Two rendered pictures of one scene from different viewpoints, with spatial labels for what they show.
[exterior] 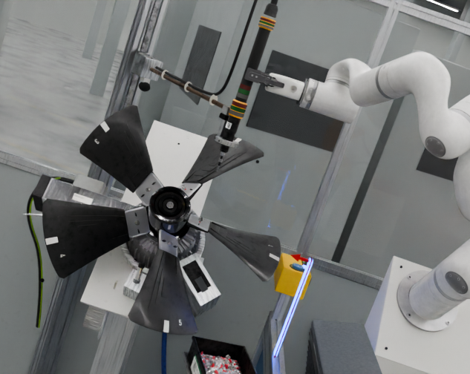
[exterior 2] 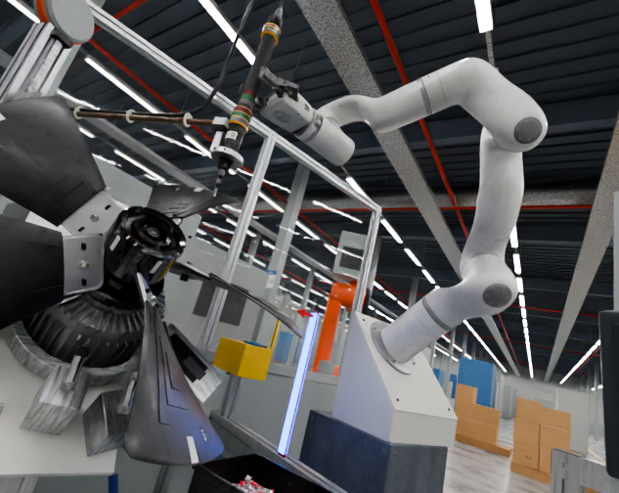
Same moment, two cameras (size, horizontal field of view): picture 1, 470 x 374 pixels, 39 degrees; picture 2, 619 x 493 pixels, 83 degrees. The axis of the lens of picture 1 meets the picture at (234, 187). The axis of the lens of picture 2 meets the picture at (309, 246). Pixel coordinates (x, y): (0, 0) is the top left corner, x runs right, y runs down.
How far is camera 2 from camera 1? 1.39 m
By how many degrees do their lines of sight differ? 45
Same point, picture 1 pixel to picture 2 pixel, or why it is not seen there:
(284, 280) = (246, 360)
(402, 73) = (464, 71)
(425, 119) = (509, 107)
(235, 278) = not seen: hidden behind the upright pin
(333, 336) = not seen: outside the picture
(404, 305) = (385, 353)
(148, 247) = (92, 319)
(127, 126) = (47, 119)
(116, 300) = (4, 444)
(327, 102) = (332, 133)
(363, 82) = (398, 96)
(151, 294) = (157, 384)
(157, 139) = not seen: hidden behind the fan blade
